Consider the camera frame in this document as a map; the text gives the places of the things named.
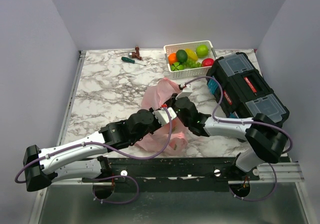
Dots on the aluminium frame rail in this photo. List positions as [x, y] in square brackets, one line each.
[107, 90]

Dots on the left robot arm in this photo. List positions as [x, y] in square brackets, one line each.
[42, 167]

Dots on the brown metal faucet valve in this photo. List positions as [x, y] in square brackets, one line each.
[135, 54]

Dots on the green fruit with black trim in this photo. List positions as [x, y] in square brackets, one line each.
[177, 66]

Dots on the green fake apple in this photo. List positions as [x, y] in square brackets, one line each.
[202, 51]

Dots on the orange fake orange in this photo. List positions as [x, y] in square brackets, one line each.
[172, 58]

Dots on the black plastic toolbox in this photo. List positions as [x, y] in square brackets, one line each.
[244, 91]

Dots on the dark green fake fruit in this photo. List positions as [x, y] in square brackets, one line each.
[181, 56]

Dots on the pink plastic bag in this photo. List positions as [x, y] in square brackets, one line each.
[155, 96]

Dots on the yellow fake lemon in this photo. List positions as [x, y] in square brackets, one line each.
[191, 54]

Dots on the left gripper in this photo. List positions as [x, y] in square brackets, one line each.
[158, 124]

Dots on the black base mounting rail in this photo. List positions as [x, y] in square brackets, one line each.
[168, 175]

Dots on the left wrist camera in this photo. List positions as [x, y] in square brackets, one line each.
[163, 116]

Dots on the green handled screwdriver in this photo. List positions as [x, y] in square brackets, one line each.
[129, 60]

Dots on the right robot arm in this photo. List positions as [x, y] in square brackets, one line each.
[267, 141]

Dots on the white perforated plastic basket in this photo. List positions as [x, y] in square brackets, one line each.
[173, 48]

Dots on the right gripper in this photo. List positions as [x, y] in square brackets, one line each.
[171, 101]

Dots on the red fake apple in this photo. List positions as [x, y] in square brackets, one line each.
[207, 62]

